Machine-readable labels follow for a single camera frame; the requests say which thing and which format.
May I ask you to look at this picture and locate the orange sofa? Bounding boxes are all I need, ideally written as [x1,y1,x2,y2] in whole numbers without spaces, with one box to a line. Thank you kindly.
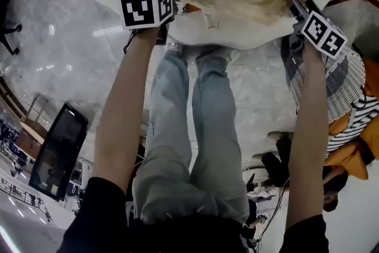
[324,57,379,182]

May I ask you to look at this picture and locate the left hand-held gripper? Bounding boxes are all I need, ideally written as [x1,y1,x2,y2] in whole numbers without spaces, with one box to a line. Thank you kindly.
[120,0,187,30]

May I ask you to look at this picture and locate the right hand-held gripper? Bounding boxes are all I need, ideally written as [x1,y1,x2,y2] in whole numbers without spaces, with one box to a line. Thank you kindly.
[285,0,348,60]

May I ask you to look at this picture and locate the person's right shoe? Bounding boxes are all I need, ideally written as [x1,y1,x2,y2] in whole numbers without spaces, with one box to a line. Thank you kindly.
[195,46,241,65]

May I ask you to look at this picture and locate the person's right forearm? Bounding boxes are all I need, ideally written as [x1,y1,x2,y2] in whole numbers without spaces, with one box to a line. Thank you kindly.
[285,44,330,229]

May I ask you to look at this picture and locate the person's left shoe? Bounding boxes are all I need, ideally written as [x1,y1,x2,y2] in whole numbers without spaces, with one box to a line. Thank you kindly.
[164,41,191,60]

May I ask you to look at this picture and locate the black white striped blanket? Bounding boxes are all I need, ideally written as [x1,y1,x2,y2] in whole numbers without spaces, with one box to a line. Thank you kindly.
[325,97,379,153]

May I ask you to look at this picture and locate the person's left forearm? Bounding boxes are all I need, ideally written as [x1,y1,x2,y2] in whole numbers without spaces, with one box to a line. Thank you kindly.
[93,27,167,200]

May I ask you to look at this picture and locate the cluttered workbench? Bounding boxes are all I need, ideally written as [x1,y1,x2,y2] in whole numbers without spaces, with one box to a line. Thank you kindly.
[0,109,57,223]

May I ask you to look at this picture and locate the white woven laundry basket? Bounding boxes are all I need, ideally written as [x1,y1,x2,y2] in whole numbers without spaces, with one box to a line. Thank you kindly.
[281,35,368,124]

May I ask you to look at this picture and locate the person's light blue jeans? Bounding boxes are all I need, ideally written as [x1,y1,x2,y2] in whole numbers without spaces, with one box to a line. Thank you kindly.
[131,50,251,226]

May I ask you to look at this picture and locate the black cable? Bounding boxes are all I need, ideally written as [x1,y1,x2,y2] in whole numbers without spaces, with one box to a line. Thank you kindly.
[256,180,290,247]

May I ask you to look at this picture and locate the person's black t-shirt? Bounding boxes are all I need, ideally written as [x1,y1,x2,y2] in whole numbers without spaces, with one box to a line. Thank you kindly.
[56,176,330,253]

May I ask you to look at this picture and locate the person's shoe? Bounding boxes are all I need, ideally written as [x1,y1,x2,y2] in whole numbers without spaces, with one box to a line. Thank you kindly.
[164,41,191,60]
[268,130,294,142]
[251,152,269,164]
[195,46,241,65]

